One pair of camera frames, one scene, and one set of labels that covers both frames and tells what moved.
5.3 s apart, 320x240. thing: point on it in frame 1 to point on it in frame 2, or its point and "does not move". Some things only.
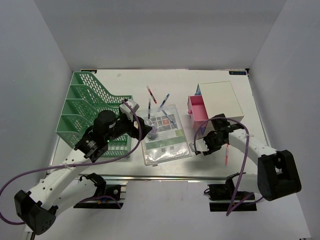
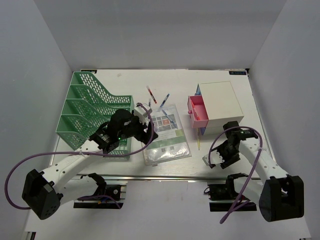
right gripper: x=211 y=150 to x=227 y=162
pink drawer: x=197 y=110 does not move
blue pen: x=165 y=100 does not move
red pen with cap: x=151 y=94 does not move
